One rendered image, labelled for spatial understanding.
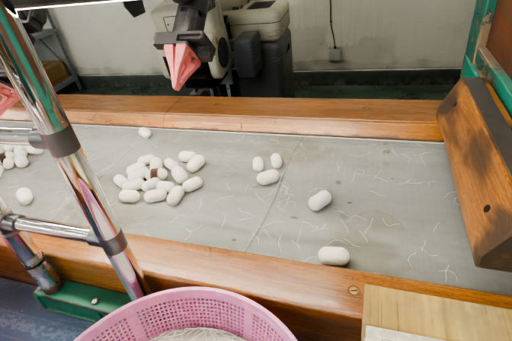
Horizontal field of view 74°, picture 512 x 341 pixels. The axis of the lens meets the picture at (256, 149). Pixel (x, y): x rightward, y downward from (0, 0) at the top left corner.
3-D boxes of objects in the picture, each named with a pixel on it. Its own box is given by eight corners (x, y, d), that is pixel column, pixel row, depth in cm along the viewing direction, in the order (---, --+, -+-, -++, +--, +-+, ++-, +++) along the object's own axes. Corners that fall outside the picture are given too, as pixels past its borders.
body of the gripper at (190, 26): (201, 39, 60) (208, 3, 62) (151, 41, 63) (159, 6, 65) (215, 58, 66) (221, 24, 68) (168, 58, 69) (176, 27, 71)
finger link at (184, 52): (178, 81, 59) (188, 33, 61) (142, 81, 61) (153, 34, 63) (195, 97, 65) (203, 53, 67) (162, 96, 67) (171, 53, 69)
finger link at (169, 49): (190, 81, 58) (200, 33, 60) (154, 81, 60) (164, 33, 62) (206, 97, 64) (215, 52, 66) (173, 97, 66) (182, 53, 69)
